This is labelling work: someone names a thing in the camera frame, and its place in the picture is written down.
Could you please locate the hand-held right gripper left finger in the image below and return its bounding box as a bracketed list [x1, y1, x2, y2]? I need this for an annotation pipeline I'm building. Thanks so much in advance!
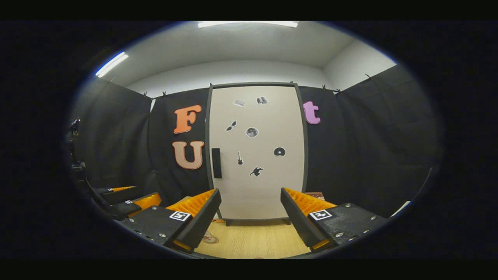
[119, 188, 222, 254]

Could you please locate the grey cabinet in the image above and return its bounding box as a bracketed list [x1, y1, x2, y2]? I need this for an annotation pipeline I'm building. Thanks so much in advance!
[205, 82, 309, 227]

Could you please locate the ceiling light strip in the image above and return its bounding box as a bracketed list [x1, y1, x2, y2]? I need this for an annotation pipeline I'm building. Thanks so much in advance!
[198, 21, 299, 28]
[95, 52, 129, 78]

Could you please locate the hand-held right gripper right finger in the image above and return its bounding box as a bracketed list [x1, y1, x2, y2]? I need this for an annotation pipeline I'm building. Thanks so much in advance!
[281, 187, 389, 252]

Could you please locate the black backdrop cloth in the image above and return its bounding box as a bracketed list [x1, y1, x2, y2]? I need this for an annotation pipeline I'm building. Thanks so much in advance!
[68, 64, 442, 218]

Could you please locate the black door handle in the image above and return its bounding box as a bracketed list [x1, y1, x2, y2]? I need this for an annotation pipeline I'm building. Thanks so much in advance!
[211, 148, 222, 179]

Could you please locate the white cabinet door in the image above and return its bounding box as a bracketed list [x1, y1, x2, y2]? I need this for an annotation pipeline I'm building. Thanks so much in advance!
[209, 86, 305, 219]

